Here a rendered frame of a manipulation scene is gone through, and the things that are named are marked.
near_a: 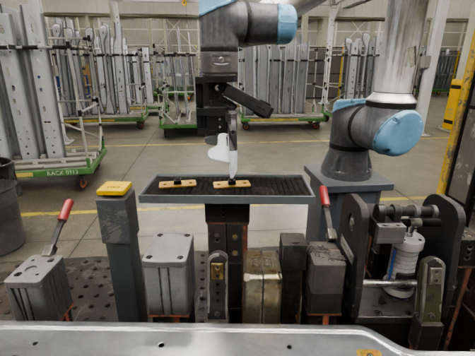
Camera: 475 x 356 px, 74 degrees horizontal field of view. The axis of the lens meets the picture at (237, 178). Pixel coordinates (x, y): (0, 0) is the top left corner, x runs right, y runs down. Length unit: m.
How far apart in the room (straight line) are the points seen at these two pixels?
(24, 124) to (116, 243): 3.85
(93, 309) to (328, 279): 0.77
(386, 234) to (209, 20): 0.50
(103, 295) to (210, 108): 0.78
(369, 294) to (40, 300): 0.64
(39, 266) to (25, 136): 3.94
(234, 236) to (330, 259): 0.23
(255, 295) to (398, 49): 0.62
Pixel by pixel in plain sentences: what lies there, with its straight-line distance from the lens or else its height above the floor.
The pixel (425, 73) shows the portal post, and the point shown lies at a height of 1.23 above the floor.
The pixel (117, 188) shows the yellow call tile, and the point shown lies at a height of 1.16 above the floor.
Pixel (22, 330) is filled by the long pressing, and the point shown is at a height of 1.00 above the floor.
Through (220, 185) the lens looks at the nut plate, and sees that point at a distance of 0.72.
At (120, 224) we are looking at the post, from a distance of 0.77.
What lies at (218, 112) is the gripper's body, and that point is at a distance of 0.65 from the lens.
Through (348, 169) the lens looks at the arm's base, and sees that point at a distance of 0.97.
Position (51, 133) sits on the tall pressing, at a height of 0.62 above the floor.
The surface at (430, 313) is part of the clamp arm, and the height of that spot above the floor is 1.01.
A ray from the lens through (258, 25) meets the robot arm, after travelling 0.67.
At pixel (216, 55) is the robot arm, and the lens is 0.64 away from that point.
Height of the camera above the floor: 1.42
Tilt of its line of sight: 20 degrees down
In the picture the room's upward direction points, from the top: straight up
